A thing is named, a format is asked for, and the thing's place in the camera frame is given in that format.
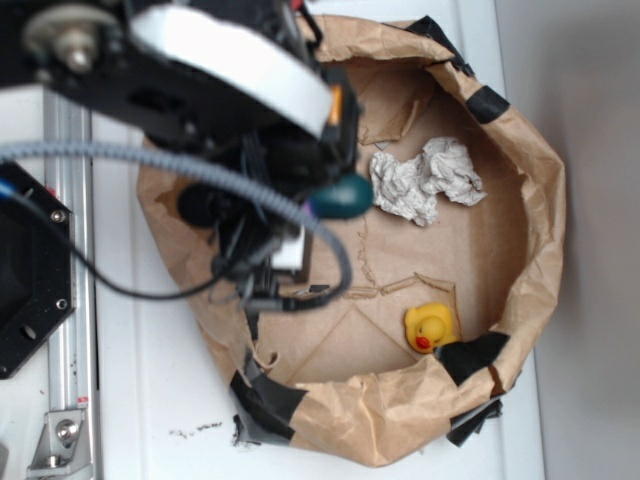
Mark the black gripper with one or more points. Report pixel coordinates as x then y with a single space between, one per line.
258 202

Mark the dark green plastic pickle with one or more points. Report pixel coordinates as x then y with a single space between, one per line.
349 197

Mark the black white robot arm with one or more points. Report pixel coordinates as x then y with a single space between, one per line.
230 93

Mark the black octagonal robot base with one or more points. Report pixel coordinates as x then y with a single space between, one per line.
36 286

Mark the crumpled white paper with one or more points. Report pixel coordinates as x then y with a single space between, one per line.
409 188

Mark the yellow rubber duck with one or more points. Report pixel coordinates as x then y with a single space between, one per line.
429 326

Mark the brown paper bag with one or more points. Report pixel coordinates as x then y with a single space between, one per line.
343 379

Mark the aluminium extrusion rail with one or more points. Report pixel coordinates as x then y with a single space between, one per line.
69 444

